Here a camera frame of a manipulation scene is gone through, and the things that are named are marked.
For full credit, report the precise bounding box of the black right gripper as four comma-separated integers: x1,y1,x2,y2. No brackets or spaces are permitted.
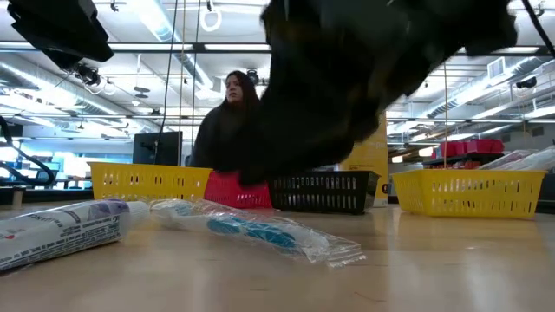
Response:
240,0,519,187

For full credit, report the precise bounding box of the yellow plastic basket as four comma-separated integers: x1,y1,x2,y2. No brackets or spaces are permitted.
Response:
88,161,213,202
391,168,547,219

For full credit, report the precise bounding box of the black plastic basket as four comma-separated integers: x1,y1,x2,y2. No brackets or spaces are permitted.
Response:
267,169,382,215

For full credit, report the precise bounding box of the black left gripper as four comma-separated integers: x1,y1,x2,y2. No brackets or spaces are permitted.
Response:
6,0,114,70

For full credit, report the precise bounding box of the white hanging cable ring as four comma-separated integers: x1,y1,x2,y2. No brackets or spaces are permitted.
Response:
199,2,223,33

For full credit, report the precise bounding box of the red plastic basket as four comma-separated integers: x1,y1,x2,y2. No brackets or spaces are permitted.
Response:
203,170,273,211

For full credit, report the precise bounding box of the black monitor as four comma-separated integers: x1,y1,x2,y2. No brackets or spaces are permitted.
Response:
132,131,184,166

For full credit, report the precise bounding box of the yellow canister white lid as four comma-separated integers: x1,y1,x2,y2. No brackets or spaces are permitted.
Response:
337,111,389,208

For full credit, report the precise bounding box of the white blue toothpaste tube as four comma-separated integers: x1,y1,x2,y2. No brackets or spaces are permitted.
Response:
0,198,151,273

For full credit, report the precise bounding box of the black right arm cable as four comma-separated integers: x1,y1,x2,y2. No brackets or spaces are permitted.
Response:
520,0,555,56

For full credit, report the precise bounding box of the orange toothbrush in clear wrap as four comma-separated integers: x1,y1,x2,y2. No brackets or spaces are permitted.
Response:
479,149,539,171

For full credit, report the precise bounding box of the person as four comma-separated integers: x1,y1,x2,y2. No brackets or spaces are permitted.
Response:
189,69,266,173

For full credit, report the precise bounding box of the yellow hanging cord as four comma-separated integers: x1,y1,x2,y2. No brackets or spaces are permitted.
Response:
442,62,448,169

